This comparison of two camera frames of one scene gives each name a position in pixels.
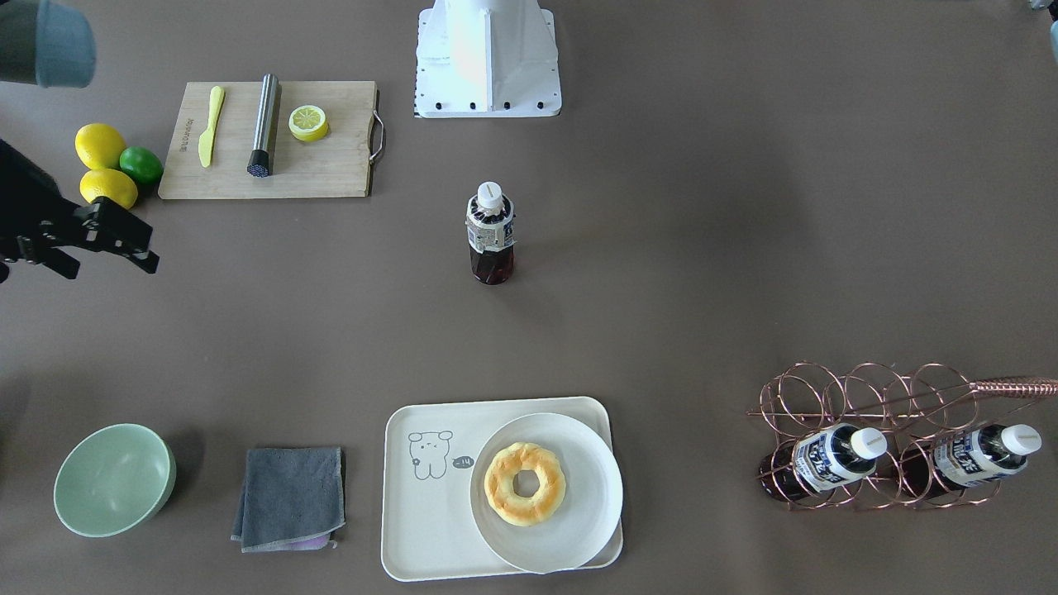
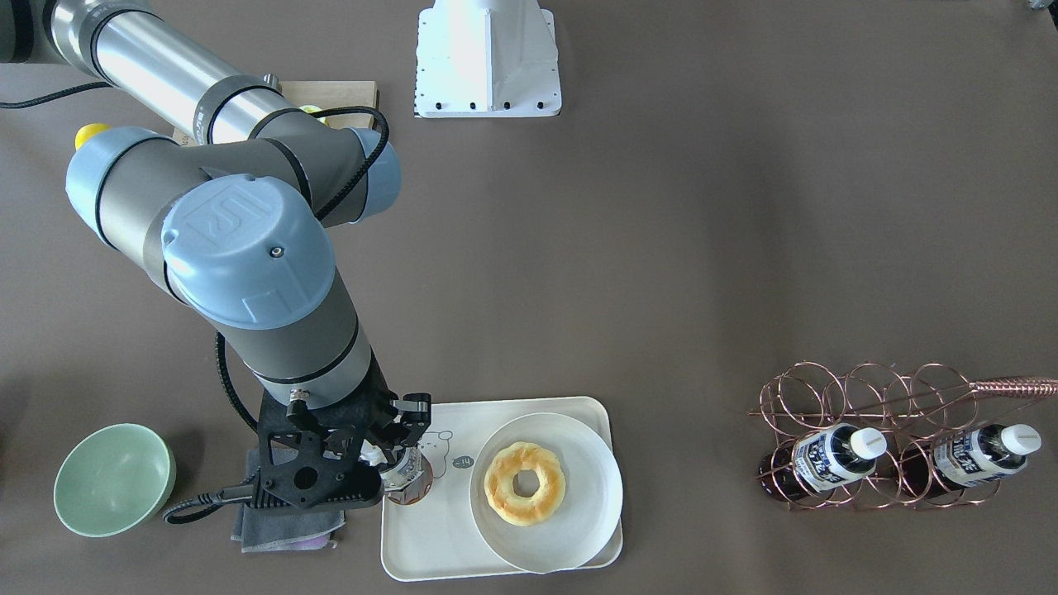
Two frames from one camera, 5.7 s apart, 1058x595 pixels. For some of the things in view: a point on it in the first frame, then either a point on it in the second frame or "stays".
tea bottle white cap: (489, 197) to (405, 472)
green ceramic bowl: (114, 480) stays
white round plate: (592, 504) stays
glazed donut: (525, 511) stays
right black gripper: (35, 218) to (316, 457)
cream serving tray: (428, 527) stays
